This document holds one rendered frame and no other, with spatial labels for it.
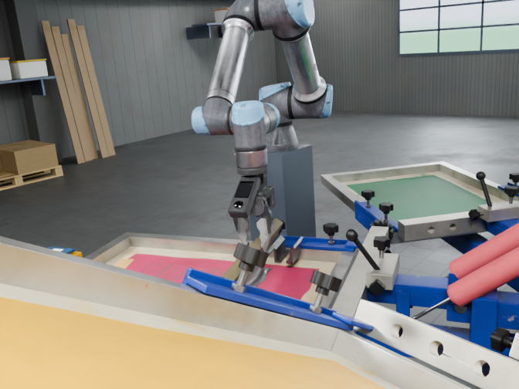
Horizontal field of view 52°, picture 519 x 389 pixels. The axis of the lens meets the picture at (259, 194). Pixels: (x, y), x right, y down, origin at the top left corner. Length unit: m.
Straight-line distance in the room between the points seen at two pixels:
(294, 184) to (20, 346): 1.61
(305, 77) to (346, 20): 9.82
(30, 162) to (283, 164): 5.97
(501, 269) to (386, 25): 10.10
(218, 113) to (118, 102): 8.32
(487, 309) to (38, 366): 0.98
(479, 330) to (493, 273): 0.13
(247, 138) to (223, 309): 0.64
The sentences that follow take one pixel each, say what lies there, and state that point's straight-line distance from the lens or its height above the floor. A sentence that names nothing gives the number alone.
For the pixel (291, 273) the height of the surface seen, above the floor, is 0.96.
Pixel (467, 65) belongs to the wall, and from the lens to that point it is 10.51.
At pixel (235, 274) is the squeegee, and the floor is 1.10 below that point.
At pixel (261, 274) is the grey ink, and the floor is 0.96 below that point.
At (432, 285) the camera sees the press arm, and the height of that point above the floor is 1.04.
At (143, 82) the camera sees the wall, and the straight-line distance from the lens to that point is 9.98.
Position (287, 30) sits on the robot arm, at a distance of 1.60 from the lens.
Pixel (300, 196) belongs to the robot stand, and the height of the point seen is 1.03.
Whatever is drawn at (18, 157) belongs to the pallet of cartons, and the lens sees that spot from 7.52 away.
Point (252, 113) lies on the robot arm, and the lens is 1.23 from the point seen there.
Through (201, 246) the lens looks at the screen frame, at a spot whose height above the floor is 0.97.
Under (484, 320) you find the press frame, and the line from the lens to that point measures 1.21.
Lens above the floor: 1.58
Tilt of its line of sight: 16 degrees down
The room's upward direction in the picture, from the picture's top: 4 degrees counter-clockwise
